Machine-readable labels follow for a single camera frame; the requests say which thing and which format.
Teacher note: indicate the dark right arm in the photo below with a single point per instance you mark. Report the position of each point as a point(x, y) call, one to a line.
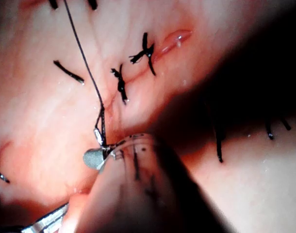
point(138, 194)

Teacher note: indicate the short black thread piece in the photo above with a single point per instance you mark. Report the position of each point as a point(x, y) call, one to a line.
point(69, 72)

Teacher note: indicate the right arm needle driver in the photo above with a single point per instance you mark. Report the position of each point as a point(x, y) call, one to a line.
point(128, 143)

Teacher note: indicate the tissue pad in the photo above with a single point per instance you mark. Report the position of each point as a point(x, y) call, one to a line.
point(41, 109)

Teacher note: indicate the left arm needle driver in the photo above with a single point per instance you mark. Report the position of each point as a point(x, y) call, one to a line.
point(48, 219)

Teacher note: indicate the right arm needle driver jaw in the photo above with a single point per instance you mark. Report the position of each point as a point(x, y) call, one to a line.
point(93, 159)

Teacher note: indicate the curved steel needle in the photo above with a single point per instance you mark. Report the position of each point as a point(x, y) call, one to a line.
point(98, 136)

